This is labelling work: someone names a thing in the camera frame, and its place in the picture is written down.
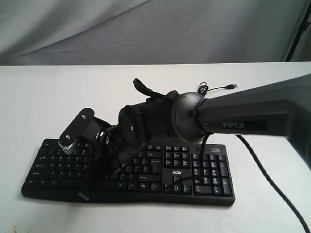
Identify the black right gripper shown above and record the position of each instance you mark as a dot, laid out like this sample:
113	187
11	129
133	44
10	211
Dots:
114	145

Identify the black acer keyboard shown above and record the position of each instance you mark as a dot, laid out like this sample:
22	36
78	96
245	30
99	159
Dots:
161	172

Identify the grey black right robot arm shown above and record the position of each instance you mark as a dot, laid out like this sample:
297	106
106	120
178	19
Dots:
278	109

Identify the grey fabric backdrop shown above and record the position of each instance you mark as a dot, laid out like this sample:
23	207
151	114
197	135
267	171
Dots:
144	32

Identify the black tripod stand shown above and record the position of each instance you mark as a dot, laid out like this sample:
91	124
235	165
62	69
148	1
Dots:
303	26

